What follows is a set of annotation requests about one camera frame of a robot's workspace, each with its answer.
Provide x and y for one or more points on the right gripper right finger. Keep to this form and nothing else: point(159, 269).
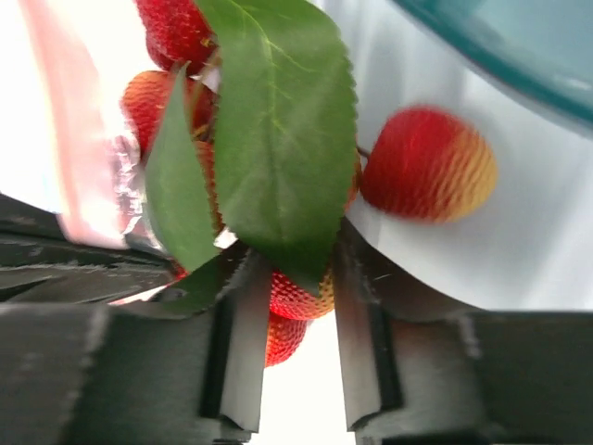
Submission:
point(419, 367)

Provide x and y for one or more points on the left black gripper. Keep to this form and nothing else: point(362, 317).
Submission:
point(38, 264)

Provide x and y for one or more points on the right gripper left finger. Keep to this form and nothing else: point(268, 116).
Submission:
point(99, 374)

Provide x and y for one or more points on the clear zip top bag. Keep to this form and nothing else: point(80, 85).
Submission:
point(93, 152)

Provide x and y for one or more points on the red strawberry bunch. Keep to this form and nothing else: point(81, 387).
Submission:
point(247, 124)

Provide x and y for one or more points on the teal plastic tray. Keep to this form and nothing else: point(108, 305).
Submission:
point(542, 50)

